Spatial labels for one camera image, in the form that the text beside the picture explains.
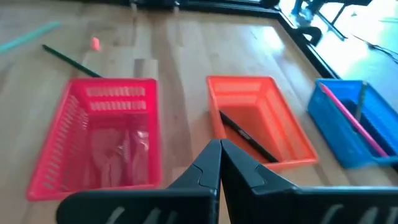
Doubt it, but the pink pen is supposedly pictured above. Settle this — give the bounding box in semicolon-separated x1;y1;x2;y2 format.
318;82;391;159

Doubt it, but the olive brown pen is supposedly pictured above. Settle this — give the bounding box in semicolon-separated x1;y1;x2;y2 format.
354;80;368;122

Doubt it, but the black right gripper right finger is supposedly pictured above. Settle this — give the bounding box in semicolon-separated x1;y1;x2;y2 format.
221;139;398;224

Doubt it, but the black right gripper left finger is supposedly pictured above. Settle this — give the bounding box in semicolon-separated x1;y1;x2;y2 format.
56;139;222;224

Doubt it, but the teal pencil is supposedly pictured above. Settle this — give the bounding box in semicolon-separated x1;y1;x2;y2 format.
0;21;62;54

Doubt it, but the dark green pencil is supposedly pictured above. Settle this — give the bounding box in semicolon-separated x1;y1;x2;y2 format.
41;44;103;78

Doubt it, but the blue plastic bin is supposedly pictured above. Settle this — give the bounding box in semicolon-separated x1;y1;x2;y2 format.
307;78;398;170

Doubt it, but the red plastic bin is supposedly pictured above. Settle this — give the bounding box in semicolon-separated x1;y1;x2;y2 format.
26;77;163;202

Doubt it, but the black pencil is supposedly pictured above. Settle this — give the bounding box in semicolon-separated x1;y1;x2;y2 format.
218;110;280;164

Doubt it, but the orange eraser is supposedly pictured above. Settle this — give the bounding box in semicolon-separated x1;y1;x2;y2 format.
90;36;102;52

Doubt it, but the orange plastic bin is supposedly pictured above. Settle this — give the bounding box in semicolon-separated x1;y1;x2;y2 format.
206;75;320;172

